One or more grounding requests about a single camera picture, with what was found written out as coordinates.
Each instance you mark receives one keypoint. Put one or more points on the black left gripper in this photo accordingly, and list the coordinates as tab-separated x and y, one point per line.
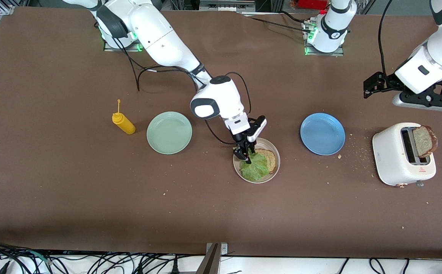
389	82

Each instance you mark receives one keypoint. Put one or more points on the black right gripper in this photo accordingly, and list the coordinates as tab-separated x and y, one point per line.
242	139

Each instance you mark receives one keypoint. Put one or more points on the green lettuce leaf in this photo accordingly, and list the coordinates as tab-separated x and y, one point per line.
255	167

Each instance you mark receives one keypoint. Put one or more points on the brown bread slice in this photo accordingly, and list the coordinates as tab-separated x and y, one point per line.
271	160
423	141

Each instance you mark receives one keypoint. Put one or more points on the yellow squeeze bottle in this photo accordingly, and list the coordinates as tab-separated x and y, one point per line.
125	125

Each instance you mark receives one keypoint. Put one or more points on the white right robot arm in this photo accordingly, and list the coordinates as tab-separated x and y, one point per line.
160	34

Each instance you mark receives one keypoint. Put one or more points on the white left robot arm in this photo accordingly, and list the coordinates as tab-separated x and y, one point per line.
331	34

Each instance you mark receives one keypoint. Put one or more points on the beige plate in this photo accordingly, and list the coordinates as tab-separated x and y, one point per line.
276	171

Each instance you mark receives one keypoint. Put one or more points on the blue plate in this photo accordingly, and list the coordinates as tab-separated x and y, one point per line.
323	134

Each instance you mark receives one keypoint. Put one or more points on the pale green plate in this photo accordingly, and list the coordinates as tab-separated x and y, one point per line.
169	133

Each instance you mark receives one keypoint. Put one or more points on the white toaster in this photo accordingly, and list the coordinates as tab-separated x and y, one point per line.
390	160

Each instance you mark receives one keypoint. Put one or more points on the red box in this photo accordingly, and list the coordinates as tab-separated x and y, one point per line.
312	3

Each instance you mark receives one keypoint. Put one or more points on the grey metal equipment box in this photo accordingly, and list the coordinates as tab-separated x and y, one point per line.
226	5

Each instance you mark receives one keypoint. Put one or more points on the metal table edge bracket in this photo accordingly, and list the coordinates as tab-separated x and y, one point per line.
213	262

